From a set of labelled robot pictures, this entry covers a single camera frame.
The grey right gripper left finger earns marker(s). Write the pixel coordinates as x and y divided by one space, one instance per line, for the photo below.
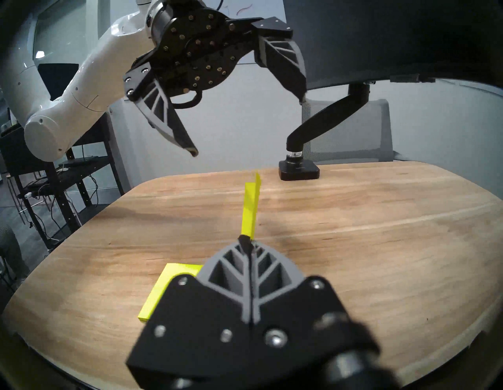
196 326

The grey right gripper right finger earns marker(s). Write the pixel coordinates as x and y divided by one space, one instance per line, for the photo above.
287 314

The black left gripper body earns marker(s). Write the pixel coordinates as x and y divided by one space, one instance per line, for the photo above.
196 47

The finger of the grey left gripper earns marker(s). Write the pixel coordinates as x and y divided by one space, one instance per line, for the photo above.
283 59
157 110

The yellow sticky note pad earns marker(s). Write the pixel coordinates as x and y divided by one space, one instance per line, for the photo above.
157 295

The single yellow sticky note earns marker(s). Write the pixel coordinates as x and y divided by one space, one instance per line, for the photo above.
250 208

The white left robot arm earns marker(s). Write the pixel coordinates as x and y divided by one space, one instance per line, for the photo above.
78 90

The flat black shelf device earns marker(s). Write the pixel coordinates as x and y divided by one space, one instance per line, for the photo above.
78 161

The curved black computer monitor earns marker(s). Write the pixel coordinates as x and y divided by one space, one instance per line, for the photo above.
393 39

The grey mesh office chair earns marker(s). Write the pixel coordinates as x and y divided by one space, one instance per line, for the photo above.
361 133

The black metal equipment rack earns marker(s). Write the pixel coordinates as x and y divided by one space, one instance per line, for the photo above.
67 196

